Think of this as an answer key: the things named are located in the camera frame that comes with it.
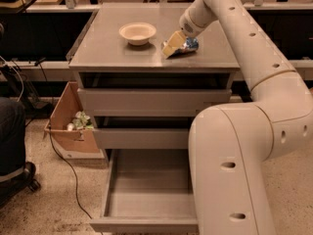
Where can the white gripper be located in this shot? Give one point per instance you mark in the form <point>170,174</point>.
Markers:
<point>190,27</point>

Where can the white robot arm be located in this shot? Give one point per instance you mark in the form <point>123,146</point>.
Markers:
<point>229,142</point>

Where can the grey drawer cabinet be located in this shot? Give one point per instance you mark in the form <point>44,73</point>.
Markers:
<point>104,50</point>

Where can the grey top drawer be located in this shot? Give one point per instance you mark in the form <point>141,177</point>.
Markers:
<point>152,94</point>

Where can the grey drawer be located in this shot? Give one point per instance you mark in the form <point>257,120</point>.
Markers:
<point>148,191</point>
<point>152,94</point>
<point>142,132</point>

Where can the grey middle drawer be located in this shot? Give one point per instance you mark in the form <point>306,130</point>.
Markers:
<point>142,132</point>

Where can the grey bottom drawer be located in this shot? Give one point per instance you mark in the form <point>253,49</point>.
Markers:
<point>148,191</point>

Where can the white paper bowl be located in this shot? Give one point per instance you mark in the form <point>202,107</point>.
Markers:
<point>137,34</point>

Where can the crumpled green white trash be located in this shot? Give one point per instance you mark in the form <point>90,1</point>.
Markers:
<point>80,121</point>

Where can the brown cardboard box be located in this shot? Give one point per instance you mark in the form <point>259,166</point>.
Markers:
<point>71,144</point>

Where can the person leg dark trousers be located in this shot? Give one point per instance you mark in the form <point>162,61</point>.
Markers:
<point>12,132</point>

